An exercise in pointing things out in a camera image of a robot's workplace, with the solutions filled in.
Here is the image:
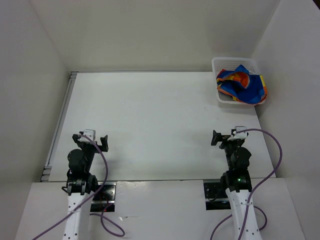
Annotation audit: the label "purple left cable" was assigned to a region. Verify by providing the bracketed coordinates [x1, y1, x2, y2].
[31, 134, 125, 240]

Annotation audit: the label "white plastic basket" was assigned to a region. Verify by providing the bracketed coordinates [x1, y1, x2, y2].
[211, 57, 265, 107]

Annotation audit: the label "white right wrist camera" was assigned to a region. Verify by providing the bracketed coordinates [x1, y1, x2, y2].
[228, 126, 247, 141]

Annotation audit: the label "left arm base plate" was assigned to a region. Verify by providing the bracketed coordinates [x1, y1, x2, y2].
[90, 181, 117, 213]

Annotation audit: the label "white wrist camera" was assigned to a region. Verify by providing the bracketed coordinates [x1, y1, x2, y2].
[228, 126, 247, 141]
[78, 129, 96, 143]

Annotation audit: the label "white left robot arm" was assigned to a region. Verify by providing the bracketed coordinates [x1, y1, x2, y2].
[62, 129, 109, 240]

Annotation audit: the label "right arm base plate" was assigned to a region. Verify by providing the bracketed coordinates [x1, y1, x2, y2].
[203, 181, 231, 211]

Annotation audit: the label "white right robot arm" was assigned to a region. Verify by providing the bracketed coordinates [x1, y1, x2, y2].
[211, 127, 262, 240]

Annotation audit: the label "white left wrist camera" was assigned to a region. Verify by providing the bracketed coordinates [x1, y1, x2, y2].
[78, 129, 96, 143]

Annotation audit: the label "rainbow striped shorts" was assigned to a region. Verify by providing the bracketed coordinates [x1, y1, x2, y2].
[216, 64, 268, 105]

